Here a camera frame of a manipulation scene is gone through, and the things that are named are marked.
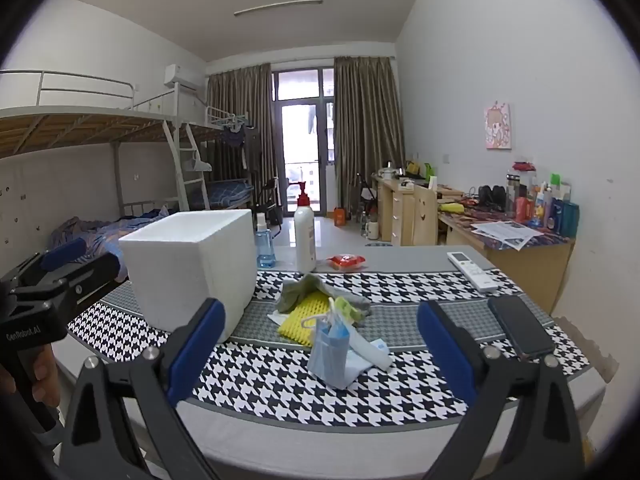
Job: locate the black smartphone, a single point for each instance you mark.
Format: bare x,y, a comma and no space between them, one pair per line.
520,327

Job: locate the white tissue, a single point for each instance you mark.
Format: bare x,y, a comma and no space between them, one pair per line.
277,319

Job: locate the houndstooth tablecloth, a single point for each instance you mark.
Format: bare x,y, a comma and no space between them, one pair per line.
280,395

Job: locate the white air conditioner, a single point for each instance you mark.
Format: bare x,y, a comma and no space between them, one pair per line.
180,77

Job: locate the blue plaid quilt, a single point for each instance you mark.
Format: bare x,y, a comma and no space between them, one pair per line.
105,232

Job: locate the brown curtain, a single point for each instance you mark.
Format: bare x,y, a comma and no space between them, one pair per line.
235,110
370,120

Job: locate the yellow foam fruit net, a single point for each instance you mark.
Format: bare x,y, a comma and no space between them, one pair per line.
300,317

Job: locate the yellow cloth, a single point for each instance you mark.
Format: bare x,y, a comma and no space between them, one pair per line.
451,207

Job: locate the dark hanging clothes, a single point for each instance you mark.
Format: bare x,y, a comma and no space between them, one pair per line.
234,135

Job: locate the pink cartoon wall picture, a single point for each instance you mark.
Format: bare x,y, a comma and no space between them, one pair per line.
497,126

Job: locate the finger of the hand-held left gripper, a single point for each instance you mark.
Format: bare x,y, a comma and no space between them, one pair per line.
62,254
90,272

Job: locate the blue face mask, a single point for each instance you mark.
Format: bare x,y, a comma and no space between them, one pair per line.
327,355

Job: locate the white electric kettle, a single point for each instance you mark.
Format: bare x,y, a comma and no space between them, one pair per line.
389,172

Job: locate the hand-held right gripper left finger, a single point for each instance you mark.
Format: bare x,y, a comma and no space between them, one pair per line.
197,350

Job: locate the cluster of toiletry bottles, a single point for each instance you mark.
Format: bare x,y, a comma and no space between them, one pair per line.
545,205

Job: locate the blue mattress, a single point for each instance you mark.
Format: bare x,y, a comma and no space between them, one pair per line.
230,192

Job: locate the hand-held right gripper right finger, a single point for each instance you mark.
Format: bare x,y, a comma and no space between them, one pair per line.
447,350

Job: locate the white foam box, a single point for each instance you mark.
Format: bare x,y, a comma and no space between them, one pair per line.
190,260

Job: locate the large white metal bunk bed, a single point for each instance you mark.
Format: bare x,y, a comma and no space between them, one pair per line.
75,125

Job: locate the person's left hand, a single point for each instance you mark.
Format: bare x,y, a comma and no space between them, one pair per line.
45,375

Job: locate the blue spray bottle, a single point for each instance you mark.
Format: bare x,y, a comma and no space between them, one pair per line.
265,250

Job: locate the green cotton swab bag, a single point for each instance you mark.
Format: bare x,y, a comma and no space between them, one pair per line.
345,310

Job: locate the orange bottle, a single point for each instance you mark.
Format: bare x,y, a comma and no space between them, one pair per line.
341,216

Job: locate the wooden desk with drawers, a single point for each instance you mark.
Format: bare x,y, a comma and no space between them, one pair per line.
387,210

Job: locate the black folding cart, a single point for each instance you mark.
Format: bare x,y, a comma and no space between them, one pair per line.
366,195

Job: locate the white lotion pump bottle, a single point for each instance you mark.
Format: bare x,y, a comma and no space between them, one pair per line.
305,240

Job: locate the white bunk bed with ladder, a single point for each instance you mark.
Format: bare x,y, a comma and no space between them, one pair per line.
192,160

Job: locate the black headphones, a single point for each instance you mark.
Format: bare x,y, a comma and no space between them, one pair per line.
491,197

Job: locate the printed papers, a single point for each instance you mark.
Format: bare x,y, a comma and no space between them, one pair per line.
507,232

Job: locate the white remote control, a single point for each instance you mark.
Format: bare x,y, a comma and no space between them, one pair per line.
472,270

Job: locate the wooden desk with patterned cover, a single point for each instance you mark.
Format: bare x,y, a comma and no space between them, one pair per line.
525,270

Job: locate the ceiling tube light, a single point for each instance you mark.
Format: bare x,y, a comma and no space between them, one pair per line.
278,7

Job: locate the glass balcony door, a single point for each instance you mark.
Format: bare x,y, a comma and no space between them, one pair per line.
300,135

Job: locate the wooden chair with face cutout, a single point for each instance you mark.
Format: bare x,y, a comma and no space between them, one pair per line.
420,215

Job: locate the grey sock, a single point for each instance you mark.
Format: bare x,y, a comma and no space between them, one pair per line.
300,287

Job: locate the white tissue pack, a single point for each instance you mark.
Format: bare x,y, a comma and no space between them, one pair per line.
370,350

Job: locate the red snack packet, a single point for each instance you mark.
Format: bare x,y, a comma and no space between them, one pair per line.
346,261

